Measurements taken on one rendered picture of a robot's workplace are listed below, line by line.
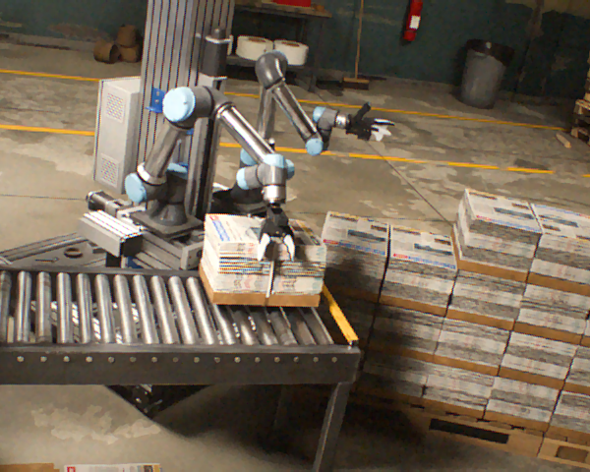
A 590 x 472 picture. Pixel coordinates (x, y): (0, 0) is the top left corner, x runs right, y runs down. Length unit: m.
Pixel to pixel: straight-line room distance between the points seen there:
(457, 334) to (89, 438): 1.58
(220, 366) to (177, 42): 1.40
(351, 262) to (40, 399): 1.43
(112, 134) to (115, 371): 1.42
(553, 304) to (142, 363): 1.79
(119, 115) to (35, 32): 6.07
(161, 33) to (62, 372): 1.53
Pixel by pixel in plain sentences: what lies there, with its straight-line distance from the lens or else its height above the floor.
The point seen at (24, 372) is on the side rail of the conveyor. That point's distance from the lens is 2.54.
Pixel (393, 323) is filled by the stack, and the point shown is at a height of 0.53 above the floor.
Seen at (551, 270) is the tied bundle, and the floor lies 0.91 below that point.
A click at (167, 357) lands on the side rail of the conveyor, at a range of 2.54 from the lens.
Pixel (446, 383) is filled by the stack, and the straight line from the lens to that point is 3.69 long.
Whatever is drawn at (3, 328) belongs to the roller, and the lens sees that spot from 2.61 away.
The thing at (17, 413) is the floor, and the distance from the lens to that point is 3.58.
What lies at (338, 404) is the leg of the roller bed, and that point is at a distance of 2.81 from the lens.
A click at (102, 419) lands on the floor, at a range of 3.56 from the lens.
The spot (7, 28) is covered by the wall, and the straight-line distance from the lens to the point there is 9.65.
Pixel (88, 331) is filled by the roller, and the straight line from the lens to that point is 2.60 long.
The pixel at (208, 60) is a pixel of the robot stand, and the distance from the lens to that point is 3.39.
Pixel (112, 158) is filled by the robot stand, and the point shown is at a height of 0.91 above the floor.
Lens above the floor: 2.17
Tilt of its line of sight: 24 degrees down
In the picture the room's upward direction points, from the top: 11 degrees clockwise
